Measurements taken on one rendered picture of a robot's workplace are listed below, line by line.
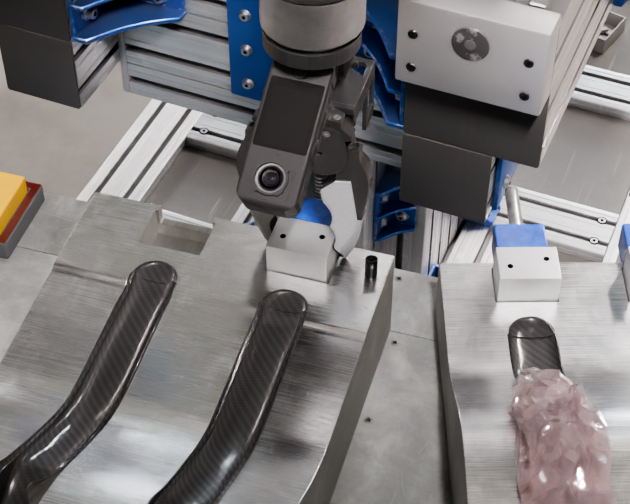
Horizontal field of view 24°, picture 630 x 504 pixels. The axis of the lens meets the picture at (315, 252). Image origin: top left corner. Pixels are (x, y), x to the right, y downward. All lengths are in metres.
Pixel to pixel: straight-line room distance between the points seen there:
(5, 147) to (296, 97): 1.65
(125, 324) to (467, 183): 0.42
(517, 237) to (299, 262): 0.20
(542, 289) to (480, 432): 0.18
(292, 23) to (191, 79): 0.61
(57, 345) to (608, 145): 1.36
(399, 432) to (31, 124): 1.62
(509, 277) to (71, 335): 0.35
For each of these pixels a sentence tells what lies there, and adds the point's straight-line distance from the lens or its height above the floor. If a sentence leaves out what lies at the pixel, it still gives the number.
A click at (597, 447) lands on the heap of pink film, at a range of 1.04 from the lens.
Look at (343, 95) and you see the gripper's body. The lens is 1.08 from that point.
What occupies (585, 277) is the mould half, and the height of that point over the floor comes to 0.86.
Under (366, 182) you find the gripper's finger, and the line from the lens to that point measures 1.09.
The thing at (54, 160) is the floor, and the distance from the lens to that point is 2.61.
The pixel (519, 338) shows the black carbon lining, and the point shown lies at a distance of 1.18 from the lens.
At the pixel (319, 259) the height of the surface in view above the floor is 0.91.
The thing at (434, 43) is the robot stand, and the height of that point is 0.96.
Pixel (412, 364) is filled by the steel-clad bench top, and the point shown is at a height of 0.80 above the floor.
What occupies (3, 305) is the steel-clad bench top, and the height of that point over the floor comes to 0.80.
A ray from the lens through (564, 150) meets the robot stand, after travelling 2.31.
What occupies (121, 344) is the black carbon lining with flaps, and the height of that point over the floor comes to 0.88.
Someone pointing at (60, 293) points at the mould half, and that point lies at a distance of 1.16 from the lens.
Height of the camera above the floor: 1.74
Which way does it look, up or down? 46 degrees down
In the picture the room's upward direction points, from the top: straight up
